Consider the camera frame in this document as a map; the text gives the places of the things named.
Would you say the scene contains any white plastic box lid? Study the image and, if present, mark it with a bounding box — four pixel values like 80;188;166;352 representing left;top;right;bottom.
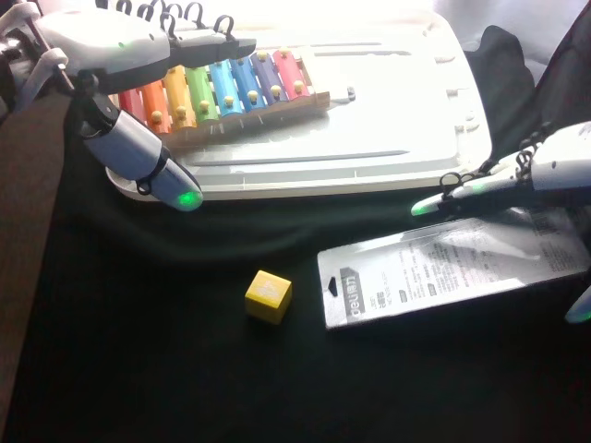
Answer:
103;7;493;202

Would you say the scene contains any clear plastic retail blister package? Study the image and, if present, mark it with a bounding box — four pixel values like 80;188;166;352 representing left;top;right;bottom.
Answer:
317;206;591;331

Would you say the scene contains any black table cloth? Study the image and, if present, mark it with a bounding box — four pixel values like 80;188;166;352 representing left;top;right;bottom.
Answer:
0;25;591;443

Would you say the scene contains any rainbow wooden toy xylophone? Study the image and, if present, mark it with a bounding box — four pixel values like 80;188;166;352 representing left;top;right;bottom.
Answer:
108;47;332;150

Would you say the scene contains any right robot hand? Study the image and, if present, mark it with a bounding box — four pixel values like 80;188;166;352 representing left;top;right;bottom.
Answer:
409;121;591;325

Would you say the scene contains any yellow wooden cube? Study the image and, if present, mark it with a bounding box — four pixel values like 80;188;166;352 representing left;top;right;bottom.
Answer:
244;269;294;325

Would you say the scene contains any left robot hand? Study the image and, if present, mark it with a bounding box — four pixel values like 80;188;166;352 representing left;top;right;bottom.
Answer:
34;0;258;213

